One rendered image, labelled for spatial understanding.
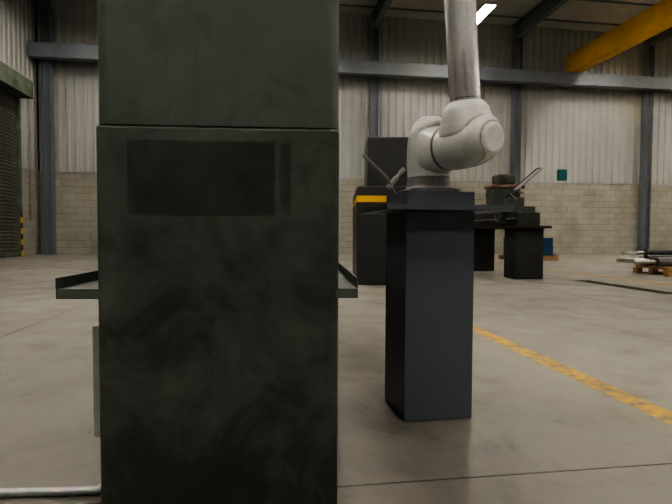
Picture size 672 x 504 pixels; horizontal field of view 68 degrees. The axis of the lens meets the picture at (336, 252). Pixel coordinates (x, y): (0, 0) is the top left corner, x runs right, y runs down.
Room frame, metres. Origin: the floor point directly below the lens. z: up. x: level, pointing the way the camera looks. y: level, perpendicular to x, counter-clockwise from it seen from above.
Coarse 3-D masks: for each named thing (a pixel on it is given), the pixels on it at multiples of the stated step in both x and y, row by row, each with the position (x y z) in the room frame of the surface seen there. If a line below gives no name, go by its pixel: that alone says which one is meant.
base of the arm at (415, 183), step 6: (408, 180) 1.82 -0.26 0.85; (414, 180) 1.78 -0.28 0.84; (420, 180) 1.76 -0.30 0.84; (426, 180) 1.76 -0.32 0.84; (432, 180) 1.75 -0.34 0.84; (438, 180) 1.76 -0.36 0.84; (444, 180) 1.77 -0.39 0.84; (408, 186) 1.81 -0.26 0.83; (414, 186) 1.77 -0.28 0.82; (420, 186) 1.75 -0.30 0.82; (426, 186) 1.75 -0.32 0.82; (432, 186) 1.75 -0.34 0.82; (438, 186) 1.75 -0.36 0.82; (444, 186) 1.76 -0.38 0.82
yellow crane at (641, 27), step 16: (640, 16) 13.32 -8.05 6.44; (656, 16) 12.78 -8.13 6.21; (608, 32) 14.54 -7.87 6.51; (624, 32) 13.90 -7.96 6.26; (640, 32) 13.31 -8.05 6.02; (656, 32) 13.13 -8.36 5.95; (592, 48) 15.23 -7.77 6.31; (608, 48) 14.53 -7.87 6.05; (624, 48) 14.25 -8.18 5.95; (576, 64) 15.99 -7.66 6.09; (592, 64) 15.58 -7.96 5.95
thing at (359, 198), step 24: (384, 144) 6.64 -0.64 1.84; (384, 168) 6.64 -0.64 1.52; (360, 192) 6.24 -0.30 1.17; (384, 192) 6.24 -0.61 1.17; (360, 216) 6.24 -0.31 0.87; (384, 216) 6.24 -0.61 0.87; (360, 240) 6.24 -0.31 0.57; (384, 240) 6.24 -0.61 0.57; (360, 264) 6.24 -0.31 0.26; (384, 264) 6.24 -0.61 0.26
